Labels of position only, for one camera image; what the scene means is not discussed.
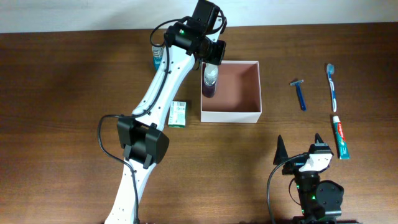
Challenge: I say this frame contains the clear bottle purple liquid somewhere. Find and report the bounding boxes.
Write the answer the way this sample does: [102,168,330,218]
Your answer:
[202,63,218,98]

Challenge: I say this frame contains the blue mouthwash bottle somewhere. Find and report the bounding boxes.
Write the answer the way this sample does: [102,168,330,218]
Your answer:
[152,46,164,71]

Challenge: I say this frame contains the green white soap box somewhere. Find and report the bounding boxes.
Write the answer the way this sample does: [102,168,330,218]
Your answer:
[168,101,187,128]

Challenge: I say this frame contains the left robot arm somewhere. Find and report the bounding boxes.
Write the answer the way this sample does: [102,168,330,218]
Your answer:
[105,1,227,223]

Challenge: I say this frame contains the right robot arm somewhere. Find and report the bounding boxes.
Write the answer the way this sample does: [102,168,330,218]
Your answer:
[266,133,357,223]

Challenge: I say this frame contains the green red toothpaste tube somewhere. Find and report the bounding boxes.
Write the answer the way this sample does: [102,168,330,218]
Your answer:
[332,116,350,160]

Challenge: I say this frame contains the white open cardboard box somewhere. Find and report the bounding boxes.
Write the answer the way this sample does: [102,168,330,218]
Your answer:
[200,60,262,123]

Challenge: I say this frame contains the blue disposable razor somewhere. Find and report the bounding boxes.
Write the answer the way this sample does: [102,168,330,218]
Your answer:
[290,80,307,111]

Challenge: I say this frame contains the blue white toothbrush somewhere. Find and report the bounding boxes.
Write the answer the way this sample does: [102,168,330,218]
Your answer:
[326,63,337,113]

